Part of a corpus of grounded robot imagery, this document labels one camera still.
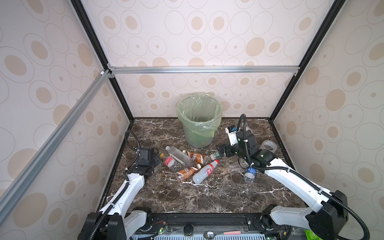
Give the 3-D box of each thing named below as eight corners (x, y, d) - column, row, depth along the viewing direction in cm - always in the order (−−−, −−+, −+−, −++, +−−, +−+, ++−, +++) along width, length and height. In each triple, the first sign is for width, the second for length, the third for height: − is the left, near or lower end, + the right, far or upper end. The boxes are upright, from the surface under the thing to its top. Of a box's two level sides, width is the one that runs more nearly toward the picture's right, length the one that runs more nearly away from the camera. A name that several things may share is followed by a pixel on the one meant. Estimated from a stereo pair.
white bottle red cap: (197, 186, 87) (197, 183, 83) (192, 180, 90) (192, 177, 86) (220, 166, 95) (221, 163, 91) (215, 161, 98) (216, 157, 94)
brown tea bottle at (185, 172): (179, 183, 88) (179, 180, 83) (176, 177, 90) (175, 174, 86) (201, 169, 93) (201, 165, 89) (197, 164, 96) (197, 159, 92)
